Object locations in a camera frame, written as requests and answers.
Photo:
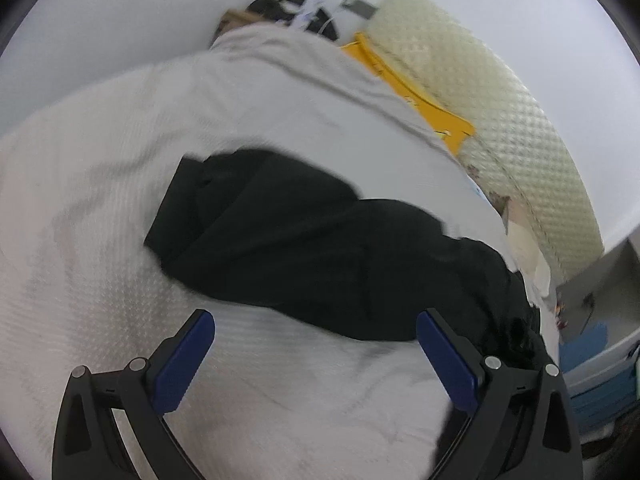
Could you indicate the yellow cardboard sheet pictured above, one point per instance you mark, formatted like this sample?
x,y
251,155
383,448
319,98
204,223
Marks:
x,y
410,85

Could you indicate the black bag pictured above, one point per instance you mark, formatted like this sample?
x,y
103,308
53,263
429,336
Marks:
x,y
290,12

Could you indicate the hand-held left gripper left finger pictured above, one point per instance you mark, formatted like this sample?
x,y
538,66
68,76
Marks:
x,y
181,360

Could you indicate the cream quilted mattress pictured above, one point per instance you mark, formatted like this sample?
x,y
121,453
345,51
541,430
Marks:
x,y
505,110

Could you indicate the black garment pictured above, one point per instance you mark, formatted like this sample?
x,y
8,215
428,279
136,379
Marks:
x,y
320,245

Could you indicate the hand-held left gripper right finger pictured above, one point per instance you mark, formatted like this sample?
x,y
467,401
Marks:
x,y
446,360

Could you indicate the white bed sheet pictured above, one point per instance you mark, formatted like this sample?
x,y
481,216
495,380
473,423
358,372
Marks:
x,y
150,220

